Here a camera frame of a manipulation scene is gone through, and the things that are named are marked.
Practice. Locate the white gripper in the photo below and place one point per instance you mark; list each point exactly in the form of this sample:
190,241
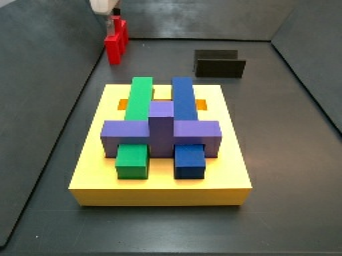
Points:
104,7

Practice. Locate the red cross-shaped block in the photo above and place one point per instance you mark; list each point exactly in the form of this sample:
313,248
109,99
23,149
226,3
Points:
117,40

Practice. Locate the yellow board base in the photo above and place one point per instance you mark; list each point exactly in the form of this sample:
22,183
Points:
225,186

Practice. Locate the purple cross-shaped block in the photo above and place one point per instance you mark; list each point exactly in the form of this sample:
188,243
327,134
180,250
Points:
161,132

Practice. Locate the green long block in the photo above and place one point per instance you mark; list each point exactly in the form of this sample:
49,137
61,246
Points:
132,162

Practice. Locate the blue long block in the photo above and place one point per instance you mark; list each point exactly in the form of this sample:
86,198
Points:
189,155

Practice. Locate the black bracket holder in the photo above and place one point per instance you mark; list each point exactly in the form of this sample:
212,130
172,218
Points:
218,64

